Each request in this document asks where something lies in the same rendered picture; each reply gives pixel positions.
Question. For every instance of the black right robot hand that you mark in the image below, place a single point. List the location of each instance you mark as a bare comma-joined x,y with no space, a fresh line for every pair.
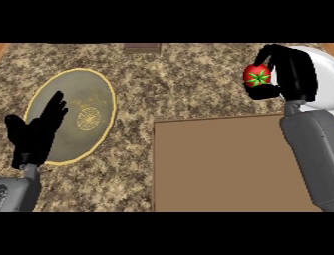
297,74

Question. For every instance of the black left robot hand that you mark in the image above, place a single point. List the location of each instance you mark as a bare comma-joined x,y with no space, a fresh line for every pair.
35,132

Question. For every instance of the red tomato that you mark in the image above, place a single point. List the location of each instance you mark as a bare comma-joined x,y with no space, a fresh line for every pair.
257,75

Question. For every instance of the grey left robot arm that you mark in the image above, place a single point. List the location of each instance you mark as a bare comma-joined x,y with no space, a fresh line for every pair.
16,192

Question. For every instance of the white plate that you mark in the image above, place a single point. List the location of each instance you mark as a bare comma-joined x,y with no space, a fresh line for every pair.
333,83

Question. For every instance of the brown flat tray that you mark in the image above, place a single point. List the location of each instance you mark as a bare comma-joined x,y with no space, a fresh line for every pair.
224,166

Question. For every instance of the grey round yellow-rimmed placemat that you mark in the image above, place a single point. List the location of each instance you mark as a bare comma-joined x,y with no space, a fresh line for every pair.
84,106

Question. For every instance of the dark brown rectangular block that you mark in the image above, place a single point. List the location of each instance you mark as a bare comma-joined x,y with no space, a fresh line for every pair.
143,48

